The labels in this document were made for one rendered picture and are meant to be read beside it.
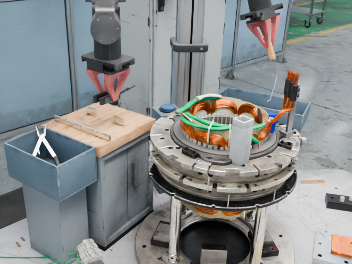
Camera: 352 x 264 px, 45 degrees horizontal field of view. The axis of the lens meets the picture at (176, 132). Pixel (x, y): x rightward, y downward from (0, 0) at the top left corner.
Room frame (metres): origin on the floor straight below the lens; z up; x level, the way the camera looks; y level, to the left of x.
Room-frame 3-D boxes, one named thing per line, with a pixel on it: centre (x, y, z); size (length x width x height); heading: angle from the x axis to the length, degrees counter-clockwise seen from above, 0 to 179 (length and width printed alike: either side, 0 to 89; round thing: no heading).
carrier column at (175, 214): (0.75, -0.01, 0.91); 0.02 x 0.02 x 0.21
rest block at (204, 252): (0.71, -0.09, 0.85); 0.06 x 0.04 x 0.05; 90
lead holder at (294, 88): (0.82, -0.23, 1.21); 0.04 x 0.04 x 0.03; 48
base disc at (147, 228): (0.83, -0.10, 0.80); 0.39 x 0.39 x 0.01
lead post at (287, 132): (0.84, -0.24, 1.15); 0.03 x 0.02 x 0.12; 130
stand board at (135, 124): (0.94, 0.18, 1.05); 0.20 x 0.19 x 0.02; 146
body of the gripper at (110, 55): (0.90, 0.15, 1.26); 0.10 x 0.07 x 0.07; 57
